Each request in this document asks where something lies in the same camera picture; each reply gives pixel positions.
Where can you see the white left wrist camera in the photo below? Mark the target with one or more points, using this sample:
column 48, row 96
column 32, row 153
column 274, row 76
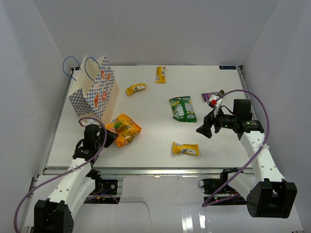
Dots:
column 88, row 121

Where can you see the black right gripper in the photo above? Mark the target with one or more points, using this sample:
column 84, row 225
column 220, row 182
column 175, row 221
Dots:
column 209, row 120

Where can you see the orange candy bag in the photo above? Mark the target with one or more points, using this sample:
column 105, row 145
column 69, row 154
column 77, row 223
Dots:
column 126, row 129

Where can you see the blue checkered paper bag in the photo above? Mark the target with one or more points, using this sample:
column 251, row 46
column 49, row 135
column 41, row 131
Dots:
column 95, row 90

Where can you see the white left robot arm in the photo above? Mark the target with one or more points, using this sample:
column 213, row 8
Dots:
column 56, row 213

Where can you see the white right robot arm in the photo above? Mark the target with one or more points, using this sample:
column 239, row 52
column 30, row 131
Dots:
column 270, row 195

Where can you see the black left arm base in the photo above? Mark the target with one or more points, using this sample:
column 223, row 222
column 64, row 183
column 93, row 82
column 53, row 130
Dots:
column 103, row 186

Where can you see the yellow snack pack curled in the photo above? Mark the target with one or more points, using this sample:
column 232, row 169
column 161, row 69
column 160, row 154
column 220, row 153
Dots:
column 135, row 88

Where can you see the purple M&M's packet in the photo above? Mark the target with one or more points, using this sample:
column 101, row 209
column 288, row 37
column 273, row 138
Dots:
column 207, row 96

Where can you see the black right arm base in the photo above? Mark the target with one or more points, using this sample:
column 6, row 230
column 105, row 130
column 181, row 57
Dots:
column 210, row 185

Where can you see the aluminium table edge rail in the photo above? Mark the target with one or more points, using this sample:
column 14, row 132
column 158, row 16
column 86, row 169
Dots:
column 159, row 171

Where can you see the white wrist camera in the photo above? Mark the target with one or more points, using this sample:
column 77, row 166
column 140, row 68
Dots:
column 215, row 102
column 88, row 121

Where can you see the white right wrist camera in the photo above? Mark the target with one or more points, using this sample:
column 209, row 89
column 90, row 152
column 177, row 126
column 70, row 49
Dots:
column 215, row 102

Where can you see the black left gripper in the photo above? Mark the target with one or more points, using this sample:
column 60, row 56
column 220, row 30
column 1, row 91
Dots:
column 111, row 137

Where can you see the blue table corner label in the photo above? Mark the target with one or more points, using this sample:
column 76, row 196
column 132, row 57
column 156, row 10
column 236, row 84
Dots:
column 227, row 67

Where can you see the yellow snack bar wrapper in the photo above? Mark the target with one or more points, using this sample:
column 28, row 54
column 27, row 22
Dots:
column 189, row 149

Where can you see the yellow snack bar far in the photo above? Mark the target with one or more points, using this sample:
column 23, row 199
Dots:
column 160, row 75

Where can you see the green Fox's candy bag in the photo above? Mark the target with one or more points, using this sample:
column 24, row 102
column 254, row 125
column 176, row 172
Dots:
column 182, row 109

